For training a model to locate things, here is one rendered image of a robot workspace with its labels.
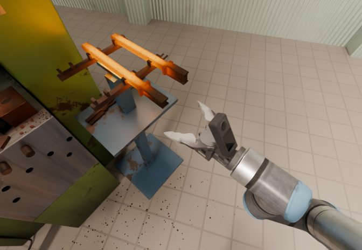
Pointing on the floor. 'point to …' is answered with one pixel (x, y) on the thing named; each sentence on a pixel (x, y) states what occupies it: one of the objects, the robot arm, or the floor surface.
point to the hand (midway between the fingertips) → (181, 114)
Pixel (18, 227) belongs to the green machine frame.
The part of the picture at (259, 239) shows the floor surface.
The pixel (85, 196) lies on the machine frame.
